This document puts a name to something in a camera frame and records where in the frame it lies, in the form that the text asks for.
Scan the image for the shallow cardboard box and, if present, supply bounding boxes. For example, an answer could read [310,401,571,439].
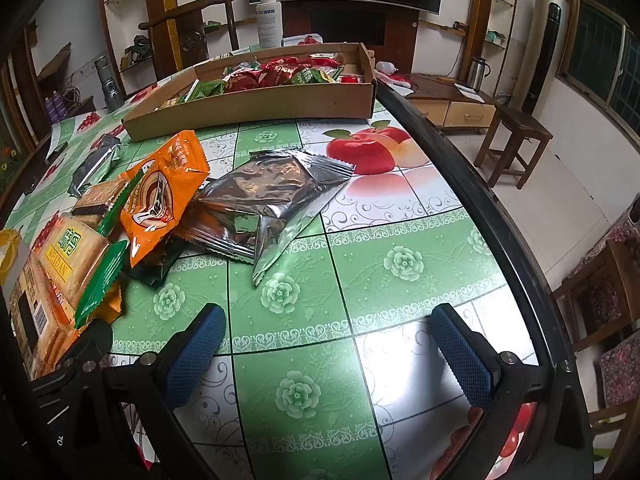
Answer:
[121,42,377,142]

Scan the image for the large silver foil snack packet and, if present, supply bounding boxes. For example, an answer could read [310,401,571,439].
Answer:
[192,148,355,226]

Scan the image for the standing air conditioner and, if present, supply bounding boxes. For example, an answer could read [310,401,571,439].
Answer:
[510,0,571,114]

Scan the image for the white spray bottle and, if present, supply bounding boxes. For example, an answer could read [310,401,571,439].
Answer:
[256,0,284,49]

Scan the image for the white red plastic bag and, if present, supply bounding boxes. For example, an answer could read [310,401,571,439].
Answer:
[375,61,417,94]

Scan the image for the dark tool on shelf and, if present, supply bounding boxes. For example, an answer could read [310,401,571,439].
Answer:
[124,35,152,60]

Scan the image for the wooden wall shelf unit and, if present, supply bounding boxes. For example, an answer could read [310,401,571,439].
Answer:
[442,0,522,63]
[101,0,251,77]

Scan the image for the cracker packet dark filling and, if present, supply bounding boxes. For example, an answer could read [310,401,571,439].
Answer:
[71,175,145,237]

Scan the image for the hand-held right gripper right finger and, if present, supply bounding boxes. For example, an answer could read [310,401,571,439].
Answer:
[425,304,596,480]

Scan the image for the dark television cabinet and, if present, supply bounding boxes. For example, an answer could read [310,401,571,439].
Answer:
[282,0,419,73]

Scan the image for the orange snack packet cup print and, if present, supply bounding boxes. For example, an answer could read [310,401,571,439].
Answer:
[120,130,211,269]

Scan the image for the window with grille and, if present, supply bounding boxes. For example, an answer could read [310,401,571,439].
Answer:
[554,0,640,137]

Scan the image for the silver foil packet brown edge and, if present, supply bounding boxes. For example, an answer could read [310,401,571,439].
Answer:
[175,205,326,287]

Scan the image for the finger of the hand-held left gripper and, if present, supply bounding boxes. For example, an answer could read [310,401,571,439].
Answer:
[30,319,117,411]

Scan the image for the green fruit print tablecloth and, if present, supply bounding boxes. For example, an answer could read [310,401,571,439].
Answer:
[0,42,556,480]

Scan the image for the small silver foil snack packet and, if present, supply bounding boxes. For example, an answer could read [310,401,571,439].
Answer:
[67,142,124,199]

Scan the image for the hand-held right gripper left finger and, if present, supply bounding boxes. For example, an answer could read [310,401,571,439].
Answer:
[102,304,246,480]

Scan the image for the purple bottles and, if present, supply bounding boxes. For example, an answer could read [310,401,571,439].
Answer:
[44,92,69,124]

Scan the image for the wooden stool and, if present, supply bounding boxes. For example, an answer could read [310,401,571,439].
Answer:
[473,107,554,190]

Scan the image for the dark wooden armchair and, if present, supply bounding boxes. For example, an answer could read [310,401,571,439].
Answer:
[138,0,242,82]

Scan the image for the dark green snack packet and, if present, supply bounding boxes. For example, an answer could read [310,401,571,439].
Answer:
[131,240,190,288]

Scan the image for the steel kettle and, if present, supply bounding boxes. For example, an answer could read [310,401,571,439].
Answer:
[467,56,491,89]

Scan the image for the wooden chair floral cushion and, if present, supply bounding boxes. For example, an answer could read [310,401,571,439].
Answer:
[587,330,640,463]
[549,207,640,353]

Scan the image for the pile of red green packets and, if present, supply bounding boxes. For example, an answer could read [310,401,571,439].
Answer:
[160,53,362,107]

